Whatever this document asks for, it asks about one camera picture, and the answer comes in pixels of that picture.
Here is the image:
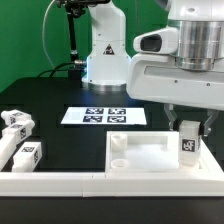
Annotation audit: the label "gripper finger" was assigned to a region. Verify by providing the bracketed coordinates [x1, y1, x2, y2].
[202, 109, 219, 136]
[164, 104, 178, 131]

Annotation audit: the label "white U-shaped fence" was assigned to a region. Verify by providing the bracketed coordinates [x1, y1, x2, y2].
[0, 134, 224, 198]

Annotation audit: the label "black cables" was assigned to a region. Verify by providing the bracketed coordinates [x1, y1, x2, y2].
[36, 59, 88, 79]

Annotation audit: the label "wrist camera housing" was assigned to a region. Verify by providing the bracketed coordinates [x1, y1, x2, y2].
[133, 27, 179, 55]

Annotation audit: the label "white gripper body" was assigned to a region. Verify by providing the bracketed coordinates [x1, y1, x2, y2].
[127, 53, 224, 111]

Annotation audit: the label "white cable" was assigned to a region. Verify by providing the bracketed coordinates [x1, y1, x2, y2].
[41, 0, 56, 70]

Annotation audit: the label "white square tabletop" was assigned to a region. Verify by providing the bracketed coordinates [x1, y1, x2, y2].
[105, 130, 224, 174]

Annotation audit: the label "white marker sheet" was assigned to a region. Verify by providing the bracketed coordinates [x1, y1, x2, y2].
[61, 107, 147, 125]

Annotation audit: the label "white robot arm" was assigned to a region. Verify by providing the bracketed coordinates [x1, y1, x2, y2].
[83, 0, 224, 136]

